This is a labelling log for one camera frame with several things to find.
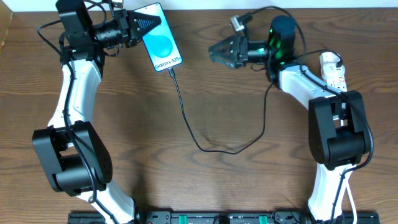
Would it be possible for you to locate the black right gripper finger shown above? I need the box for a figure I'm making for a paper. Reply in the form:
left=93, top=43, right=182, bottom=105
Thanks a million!
left=208, top=35, right=236, bottom=53
left=209, top=51, right=239, bottom=68

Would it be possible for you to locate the blue Galaxy smartphone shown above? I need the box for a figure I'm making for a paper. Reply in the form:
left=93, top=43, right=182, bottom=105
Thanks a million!
left=134, top=2, right=183, bottom=72

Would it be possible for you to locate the black USB charging cable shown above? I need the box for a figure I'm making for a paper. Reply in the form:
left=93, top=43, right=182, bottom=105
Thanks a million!
left=168, top=49, right=344, bottom=155

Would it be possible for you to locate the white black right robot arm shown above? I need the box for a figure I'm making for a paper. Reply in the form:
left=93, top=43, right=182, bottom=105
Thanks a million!
left=209, top=12, right=374, bottom=223

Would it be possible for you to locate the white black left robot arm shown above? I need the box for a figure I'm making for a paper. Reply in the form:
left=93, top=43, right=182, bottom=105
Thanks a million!
left=32, top=0, right=161, bottom=223

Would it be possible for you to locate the white power strip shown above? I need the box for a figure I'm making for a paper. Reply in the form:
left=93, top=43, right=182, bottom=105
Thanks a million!
left=323, top=76, right=348, bottom=91

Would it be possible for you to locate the white USB wall charger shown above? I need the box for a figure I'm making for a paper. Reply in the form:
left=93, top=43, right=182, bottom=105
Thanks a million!
left=320, top=52, right=345, bottom=80

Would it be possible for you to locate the white power strip cord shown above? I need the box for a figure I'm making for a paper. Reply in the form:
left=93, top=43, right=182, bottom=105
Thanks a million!
left=340, top=102, right=358, bottom=224

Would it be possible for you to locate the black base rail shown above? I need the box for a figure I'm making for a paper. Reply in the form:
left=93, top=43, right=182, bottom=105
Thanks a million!
left=67, top=210, right=381, bottom=224

